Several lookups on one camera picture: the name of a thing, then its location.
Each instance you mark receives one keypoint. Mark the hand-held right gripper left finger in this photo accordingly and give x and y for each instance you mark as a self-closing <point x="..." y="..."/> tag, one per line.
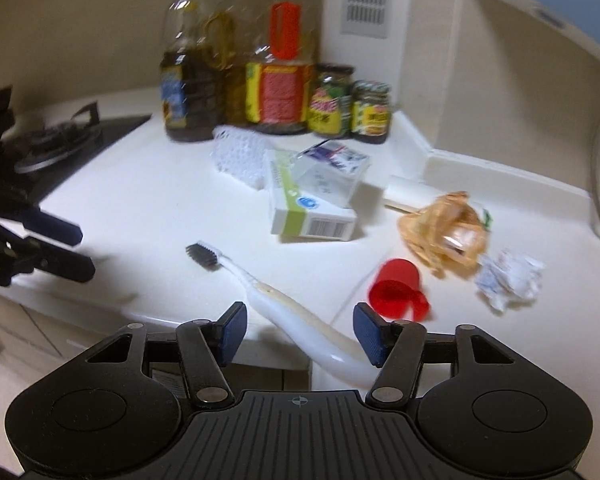
<point x="232" y="332"/>

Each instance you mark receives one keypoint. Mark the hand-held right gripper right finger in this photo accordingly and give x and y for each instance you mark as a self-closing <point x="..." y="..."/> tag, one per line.
<point x="369" y="332"/>

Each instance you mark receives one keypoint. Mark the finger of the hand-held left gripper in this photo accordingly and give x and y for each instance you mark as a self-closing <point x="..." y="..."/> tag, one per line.
<point x="65" y="262"/>
<point x="55" y="227"/>

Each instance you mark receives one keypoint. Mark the white green cardboard box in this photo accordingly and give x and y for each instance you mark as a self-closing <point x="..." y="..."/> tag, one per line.
<point x="300" y="212"/>

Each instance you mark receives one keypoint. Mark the white paper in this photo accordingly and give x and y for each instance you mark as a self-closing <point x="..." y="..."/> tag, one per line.
<point x="510" y="277"/>

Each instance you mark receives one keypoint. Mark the white toothbrush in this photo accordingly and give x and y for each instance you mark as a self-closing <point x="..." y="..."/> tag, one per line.
<point x="275" y="300"/>

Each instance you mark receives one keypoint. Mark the red plastic cup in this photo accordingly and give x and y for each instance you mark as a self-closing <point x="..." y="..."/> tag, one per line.
<point x="395" y="285"/>

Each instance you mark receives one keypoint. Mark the black stove pot support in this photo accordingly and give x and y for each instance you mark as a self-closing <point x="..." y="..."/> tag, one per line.
<point x="55" y="140"/>

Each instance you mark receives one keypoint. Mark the orange plastic bag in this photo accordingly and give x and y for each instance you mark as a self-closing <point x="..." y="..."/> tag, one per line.
<point x="430" y="225"/>

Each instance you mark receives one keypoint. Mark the clear plastic box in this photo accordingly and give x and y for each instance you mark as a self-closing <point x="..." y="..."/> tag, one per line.
<point x="330" y="175"/>

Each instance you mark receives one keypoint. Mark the clear bubble wrap piece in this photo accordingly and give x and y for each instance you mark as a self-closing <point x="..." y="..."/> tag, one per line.
<point x="240" y="155"/>

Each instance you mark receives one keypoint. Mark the dark oil bottle blue label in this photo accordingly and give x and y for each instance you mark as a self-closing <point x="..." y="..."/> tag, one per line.
<point x="190" y="100"/>

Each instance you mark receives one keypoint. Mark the small sauce jar yellow label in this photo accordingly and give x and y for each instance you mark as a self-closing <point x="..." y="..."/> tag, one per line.
<point x="370" y="120"/>

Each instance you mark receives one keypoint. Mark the large sauce jar yellow label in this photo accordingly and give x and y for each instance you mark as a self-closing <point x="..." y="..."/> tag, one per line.
<point x="327" y="110"/>

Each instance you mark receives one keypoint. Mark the large oil bottle red label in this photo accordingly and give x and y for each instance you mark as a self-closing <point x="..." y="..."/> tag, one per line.
<point x="280" y="95"/>

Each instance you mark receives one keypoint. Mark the slim yellow oil bottle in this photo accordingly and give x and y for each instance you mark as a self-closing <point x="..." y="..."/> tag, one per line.
<point x="232" y="35"/>

